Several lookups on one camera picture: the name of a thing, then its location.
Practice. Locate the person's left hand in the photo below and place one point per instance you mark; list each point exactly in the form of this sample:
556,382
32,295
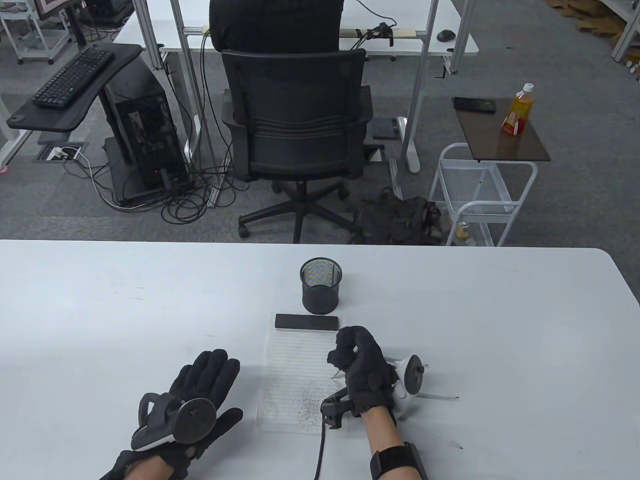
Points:
210,377

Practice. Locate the lined paper sheet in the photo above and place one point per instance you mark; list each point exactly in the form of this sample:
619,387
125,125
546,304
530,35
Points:
295,360

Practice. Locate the black mesh pen holder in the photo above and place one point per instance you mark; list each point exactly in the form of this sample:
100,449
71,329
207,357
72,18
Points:
320,295

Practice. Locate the white mechanical pencil blue cap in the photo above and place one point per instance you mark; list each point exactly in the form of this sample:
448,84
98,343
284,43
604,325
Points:
440,397

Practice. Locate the black mesh office chair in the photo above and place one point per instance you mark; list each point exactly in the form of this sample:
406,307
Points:
295,110

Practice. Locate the grey floor socket box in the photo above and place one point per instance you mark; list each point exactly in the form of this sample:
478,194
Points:
47,152

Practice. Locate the person's left forearm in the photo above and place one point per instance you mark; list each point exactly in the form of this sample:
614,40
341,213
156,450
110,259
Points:
147,470

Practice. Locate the black smartphone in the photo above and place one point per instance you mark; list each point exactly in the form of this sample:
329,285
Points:
475,105

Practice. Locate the dark brown board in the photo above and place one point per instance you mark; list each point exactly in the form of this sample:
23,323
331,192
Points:
500,147

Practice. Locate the yellow drink bottle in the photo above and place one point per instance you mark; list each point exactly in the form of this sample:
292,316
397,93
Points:
520,110

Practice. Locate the black rectangular block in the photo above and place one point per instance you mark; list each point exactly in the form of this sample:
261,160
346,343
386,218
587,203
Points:
305,322

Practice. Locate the aluminium frame post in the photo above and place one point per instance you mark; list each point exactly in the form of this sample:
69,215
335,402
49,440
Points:
421,75
189,75
149,35
461,35

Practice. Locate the black desk clamp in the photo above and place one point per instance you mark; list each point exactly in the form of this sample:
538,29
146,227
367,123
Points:
448,62

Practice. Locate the black armband with battery box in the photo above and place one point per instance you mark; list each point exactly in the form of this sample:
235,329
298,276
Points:
397,462

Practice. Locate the black computer mouse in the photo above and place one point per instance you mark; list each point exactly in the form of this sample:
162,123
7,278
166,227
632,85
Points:
446,35

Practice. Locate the black computer tower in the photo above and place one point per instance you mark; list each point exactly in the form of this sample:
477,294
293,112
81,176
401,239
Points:
150,140

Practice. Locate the white mechanical pencil yellow cap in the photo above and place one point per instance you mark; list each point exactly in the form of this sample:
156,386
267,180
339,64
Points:
445,440

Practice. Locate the grey white hand controller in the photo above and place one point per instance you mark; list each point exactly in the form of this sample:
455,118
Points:
195,417
414,375

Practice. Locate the computer monitor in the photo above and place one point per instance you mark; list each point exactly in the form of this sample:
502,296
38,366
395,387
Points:
55,6

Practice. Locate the brown cardboard pieces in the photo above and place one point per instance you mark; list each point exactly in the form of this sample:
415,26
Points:
590,22

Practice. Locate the black backpack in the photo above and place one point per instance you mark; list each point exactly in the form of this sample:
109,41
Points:
395,220

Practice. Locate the black keyboard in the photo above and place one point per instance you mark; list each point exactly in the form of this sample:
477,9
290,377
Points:
72,77

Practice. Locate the white mechanical pencil green cap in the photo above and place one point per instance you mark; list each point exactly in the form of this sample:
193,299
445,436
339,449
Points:
392,358

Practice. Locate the person's right hand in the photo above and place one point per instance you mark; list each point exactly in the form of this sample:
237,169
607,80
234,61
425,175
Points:
367,375

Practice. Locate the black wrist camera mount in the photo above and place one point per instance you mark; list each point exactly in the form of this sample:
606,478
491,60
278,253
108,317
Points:
117,465
332,412

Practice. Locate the white office desk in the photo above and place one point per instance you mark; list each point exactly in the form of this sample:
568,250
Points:
169,40

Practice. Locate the black keyboard tray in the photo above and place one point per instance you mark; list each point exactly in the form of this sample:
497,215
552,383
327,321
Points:
45,119

